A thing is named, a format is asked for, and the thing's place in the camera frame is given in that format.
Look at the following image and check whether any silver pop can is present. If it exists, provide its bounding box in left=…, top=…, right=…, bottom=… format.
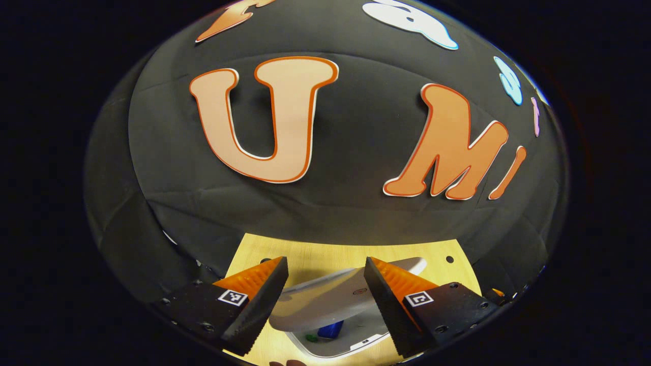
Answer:
left=318, top=321, right=344, bottom=340

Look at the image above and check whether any white desktop garbage bin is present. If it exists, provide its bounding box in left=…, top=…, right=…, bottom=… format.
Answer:
left=269, top=257, right=428, bottom=359

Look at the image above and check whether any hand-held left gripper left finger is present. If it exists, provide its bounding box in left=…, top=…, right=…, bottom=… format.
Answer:
left=153, top=256, right=289, bottom=356

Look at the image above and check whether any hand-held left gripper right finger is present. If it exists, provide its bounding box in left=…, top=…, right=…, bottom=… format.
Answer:
left=364, top=257, right=501, bottom=359

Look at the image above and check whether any black backdrop cloth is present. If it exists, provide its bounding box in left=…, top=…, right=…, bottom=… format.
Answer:
left=84, top=0, right=568, bottom=306

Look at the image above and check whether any wooden desktop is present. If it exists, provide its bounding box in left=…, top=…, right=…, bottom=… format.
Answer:
left=222, top=233, right=482, bottom=366

